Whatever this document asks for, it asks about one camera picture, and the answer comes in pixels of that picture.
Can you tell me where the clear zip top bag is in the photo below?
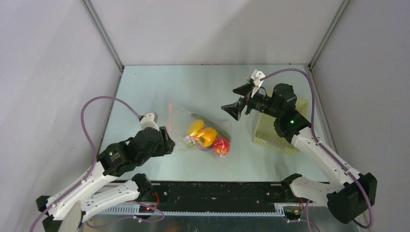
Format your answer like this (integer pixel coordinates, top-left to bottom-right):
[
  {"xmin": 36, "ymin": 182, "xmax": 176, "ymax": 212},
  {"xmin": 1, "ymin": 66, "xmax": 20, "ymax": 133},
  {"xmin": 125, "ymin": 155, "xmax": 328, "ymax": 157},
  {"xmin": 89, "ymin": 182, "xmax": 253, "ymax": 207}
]
[{"xmin": 166, "ymin": 103, "xmax": 232, "ymax": 159}]

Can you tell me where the yellow bell pepper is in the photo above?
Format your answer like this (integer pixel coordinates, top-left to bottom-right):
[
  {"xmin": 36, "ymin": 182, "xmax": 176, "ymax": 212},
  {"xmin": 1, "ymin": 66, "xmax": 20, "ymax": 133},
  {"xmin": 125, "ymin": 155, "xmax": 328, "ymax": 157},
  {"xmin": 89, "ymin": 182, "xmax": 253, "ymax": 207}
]
[{"xmin": 196, "ymin": 127, "xmax": 218, "ymax": 147}]

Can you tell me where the yellow lemon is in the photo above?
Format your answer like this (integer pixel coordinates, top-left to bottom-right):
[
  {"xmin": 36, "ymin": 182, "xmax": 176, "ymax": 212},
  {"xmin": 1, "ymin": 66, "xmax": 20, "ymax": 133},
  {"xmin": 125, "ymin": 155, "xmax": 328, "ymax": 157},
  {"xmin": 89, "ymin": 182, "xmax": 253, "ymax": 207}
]
[{"xmin": 187, "ymin": 119, "xmax": 205, "ymax": 136}]

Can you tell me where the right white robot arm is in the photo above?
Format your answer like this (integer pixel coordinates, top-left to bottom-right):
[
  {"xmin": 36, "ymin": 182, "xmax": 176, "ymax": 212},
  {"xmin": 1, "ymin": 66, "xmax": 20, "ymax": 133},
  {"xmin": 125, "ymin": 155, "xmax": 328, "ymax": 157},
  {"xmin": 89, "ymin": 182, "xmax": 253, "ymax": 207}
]
[{"xmin": 221, "ymin": 83, "xmax": 377, "ymax": 224}]

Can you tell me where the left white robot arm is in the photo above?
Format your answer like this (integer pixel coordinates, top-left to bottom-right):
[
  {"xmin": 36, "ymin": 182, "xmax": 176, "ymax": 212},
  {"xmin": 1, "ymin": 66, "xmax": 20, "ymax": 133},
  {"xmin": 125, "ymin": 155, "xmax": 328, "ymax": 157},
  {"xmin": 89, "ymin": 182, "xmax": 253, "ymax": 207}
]
[{"xmin": 36, "ymin": 127, "xmax": 175, "ymax": 232}]

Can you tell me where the cream perforated plastic basket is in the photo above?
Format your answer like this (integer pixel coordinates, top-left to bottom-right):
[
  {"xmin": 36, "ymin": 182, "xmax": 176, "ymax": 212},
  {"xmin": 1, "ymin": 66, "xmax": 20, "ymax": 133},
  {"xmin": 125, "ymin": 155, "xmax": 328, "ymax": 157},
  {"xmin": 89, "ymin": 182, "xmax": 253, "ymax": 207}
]
[{"xmin": 253, "ymin": 91, "xmax": 309, "ymax": 156}]

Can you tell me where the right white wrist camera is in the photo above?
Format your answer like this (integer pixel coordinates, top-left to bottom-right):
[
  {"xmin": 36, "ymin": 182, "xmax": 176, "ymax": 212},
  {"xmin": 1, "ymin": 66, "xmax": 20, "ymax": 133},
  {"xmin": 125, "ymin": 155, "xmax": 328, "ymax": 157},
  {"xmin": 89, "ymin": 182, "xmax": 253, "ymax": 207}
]
[{"xmin": 247, "ymin": 69, "xmax": 265, "ymax": 98}]

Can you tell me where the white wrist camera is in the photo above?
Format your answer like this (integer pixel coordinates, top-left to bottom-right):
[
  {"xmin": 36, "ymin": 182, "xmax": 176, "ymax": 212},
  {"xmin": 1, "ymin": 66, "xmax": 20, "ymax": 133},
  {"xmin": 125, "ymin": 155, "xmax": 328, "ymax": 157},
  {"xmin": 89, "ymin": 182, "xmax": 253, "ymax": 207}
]
[
  {"xmin": 139, "ymin": 112, "xmax": 160, "ymax": 131},
  {"xmin": 247, "ymin": 69, "xmax": 265, "ymax": 98}
]

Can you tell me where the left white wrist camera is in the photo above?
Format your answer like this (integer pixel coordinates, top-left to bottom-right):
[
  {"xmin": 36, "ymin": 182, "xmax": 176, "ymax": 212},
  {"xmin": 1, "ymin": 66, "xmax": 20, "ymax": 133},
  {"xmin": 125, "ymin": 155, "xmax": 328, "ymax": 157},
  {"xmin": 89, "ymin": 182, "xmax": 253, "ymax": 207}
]
[{"xmin": 139, "ymin": 112, "xmax": 160, "ymax": 131}]

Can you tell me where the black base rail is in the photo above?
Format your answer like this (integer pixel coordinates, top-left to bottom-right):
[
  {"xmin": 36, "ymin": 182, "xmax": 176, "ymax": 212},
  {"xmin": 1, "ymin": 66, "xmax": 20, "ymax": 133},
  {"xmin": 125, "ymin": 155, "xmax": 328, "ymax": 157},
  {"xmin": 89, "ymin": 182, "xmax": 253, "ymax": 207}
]
[{"xmin": 121, "ymin": 173, "xmax": 315, "ymax": 214}]

